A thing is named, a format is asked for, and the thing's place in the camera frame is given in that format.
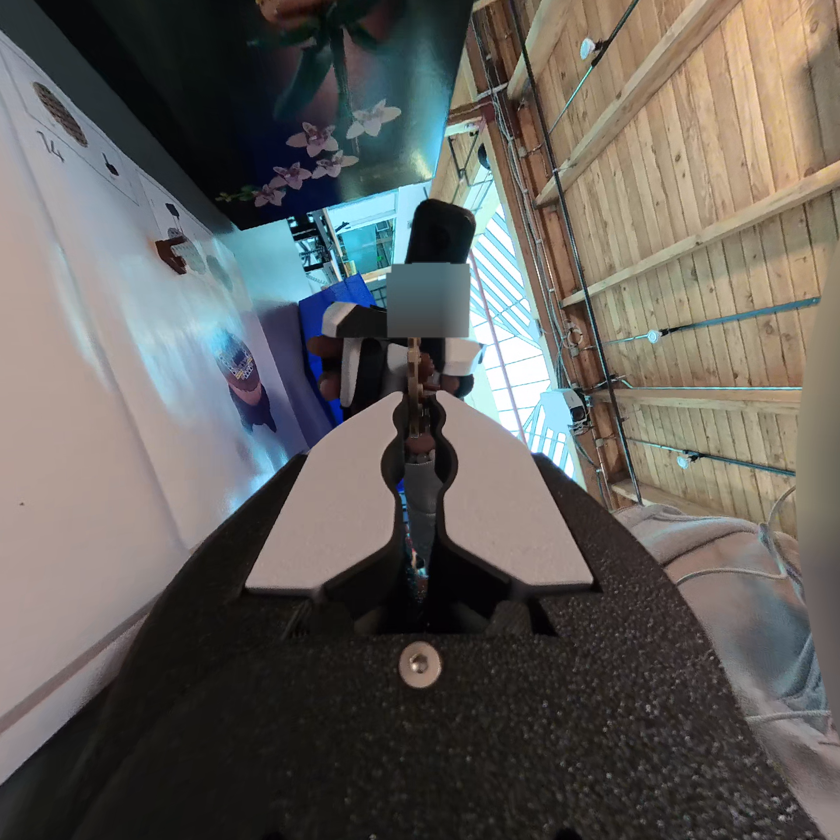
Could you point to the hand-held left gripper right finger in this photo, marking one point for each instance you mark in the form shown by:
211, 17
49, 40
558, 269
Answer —
512, 519

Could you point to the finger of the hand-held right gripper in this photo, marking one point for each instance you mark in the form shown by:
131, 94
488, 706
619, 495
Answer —
457, 361
357, 355

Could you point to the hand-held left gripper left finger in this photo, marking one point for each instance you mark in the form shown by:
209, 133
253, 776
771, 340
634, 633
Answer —
328, 519

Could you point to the tan round plate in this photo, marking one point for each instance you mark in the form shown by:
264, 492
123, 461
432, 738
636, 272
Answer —
418, 387

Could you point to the blue plastic bin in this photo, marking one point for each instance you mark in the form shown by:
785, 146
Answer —
315, 328

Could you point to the small brown brick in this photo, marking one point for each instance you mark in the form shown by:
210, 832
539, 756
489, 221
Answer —
171, 252

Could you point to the person's right hand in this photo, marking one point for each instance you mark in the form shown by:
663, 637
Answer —
328, 368

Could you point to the white ceiling projector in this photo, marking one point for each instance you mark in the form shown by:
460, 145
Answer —
565, 407

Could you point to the ceiling spot lamp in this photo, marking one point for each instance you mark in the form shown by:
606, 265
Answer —
587, 49
654, 337
683, 460

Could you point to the black flower print box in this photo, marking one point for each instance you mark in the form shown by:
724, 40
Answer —
263, 105

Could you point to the white instruction booklet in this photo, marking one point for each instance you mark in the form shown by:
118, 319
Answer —
79, 394

